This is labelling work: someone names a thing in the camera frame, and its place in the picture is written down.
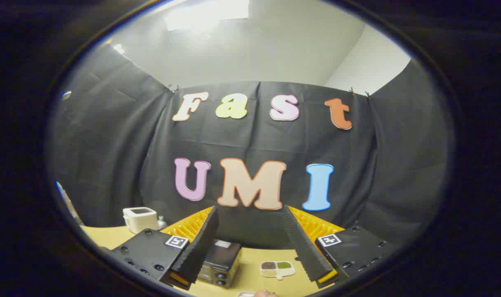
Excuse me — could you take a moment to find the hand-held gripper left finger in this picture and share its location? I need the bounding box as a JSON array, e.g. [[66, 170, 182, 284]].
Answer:
[[110, 206, 219, 290]]

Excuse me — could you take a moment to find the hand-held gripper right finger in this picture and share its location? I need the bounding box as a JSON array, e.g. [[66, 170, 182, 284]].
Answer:
[[283, 205, 393, 288]]

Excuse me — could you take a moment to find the black toaster oven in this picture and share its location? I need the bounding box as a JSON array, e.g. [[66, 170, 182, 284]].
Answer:
[[197, 239, 242, 288]]

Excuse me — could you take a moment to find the white pop-up toaster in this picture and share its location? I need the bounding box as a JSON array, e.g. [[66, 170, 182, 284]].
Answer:
[[123, 207, 158, 234]]

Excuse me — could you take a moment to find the white divided spice dish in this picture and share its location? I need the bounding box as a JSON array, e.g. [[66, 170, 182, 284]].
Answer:
[[260, 261, 295, 280]]

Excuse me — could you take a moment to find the black backdrop cloth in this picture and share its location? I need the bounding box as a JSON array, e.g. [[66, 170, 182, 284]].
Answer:
[[48, 43, 455, 250]]

